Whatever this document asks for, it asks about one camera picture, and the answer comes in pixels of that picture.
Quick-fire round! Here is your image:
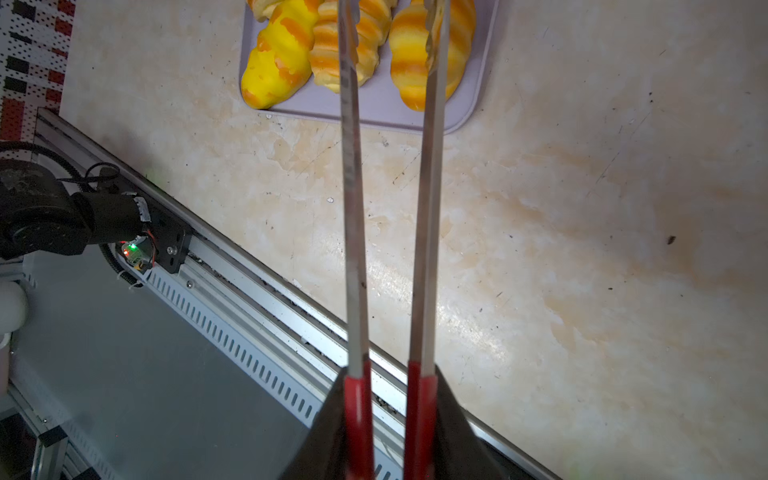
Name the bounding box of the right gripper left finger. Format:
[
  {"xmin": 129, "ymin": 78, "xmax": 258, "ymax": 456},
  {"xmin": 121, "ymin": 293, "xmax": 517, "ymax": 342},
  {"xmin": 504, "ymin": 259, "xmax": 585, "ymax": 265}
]
[{"xmin": 280, "ymin": 367, "xmax": 348, "ymax": 480}]

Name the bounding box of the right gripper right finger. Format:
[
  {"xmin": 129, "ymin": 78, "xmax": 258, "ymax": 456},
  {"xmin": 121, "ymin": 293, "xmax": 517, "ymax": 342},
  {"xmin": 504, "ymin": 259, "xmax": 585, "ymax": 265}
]
[{"xmin": 433, "ymin": 368, "xmax": 504, "ymax": 480}]

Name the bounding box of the metal tongs red handle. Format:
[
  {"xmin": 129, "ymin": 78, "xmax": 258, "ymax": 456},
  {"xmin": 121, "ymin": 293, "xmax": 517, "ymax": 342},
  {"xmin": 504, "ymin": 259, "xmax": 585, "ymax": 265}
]
[{"xmin": 338, "ymin": 1, "xmax": 451, "ymax": 479}]

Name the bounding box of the lavender plastic tray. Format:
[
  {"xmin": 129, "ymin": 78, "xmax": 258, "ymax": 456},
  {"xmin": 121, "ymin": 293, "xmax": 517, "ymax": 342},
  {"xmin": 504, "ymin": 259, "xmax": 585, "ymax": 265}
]
[{"xmin": 239, "ymin": 0, "xmax": 499, "ymax": 134}]

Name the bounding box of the small ridged bread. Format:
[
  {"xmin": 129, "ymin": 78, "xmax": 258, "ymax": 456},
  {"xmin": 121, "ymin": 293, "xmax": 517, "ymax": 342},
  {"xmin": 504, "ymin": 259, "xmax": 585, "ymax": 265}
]
[{"xmin": 389, "ymin": 0, "xmax": 476, "ymax": 112}]

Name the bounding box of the long ridged bread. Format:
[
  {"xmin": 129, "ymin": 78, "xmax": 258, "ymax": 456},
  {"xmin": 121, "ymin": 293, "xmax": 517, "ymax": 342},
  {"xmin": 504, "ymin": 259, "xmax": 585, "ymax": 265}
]
[
  {"xmin": 308, "ymin": 0, "xmax": 397, "ymax": 94},
  {"xmin": 246, "ymin": 0, "xmax": 282, "ymax": 22}
]

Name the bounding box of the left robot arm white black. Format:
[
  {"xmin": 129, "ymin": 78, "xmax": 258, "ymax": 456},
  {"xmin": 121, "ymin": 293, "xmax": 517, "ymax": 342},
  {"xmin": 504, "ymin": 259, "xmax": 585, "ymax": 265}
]
[{"xmin": 1, "ymin": 141, "xmax": 151, "ymax": 288}]

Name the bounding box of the yellow twisted bread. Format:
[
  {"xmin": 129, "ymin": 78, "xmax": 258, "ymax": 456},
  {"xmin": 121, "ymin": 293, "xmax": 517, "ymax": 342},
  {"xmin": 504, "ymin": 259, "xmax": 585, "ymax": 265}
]
[{"xmin": 240, "ymin": 0, "xmax": 321, "ymax": 110}]

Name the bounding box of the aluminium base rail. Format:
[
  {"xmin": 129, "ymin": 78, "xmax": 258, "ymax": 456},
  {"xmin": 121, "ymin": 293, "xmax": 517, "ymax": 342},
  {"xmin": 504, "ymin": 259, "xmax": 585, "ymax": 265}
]
[{"xmin": 0, "ymin": 107, "xmax": 565, "ymax": 480}]

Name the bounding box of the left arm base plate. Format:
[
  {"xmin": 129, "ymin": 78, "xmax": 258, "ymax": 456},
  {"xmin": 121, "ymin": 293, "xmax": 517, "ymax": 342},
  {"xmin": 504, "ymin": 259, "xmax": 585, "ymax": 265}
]
[{"xmin": 114, "ymin": 192, "xmax": 192, "ymax": 274}]

